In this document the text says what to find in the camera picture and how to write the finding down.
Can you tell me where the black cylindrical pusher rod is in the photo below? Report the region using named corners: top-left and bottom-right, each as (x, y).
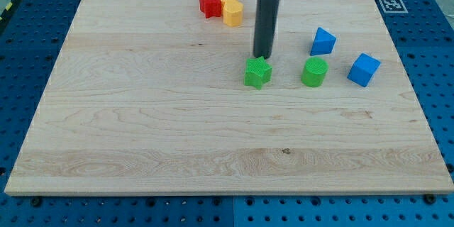
top-left (253, 0), bottom-right (279, 59)

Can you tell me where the yellow hexagon block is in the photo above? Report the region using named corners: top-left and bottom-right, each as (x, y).
top-left (223, 0), bottom-right (244, 27)

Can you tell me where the red star block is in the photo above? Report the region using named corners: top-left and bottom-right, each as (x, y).
top-left (199, 0), bottom-right (222, 18)

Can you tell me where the green star block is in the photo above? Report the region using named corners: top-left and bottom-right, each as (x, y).
top-left (243, 56), bottom-right (272, 89)

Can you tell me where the blue triangular prism block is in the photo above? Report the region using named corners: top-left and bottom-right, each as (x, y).
top-left (310, 27), bottom-right (336, 56)

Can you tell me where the green cylinder block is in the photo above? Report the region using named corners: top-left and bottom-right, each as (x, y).
top-left (301, 57), bottom-right (329, 87)

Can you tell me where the white fiducial marker tag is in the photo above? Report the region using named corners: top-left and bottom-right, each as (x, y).
top-left (378, 0), bottom-right (408, 13)

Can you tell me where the blue cube block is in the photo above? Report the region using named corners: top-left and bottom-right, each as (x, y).
top-left (348, 53), bottom-right (381, 87)

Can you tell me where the light wooden board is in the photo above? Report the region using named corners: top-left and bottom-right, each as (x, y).
top-left (5, 0), bottom-right (453, 196)

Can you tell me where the black yellow hazard tape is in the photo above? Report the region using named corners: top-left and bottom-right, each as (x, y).
top-left (1, 0), bottom-right (22, 23)

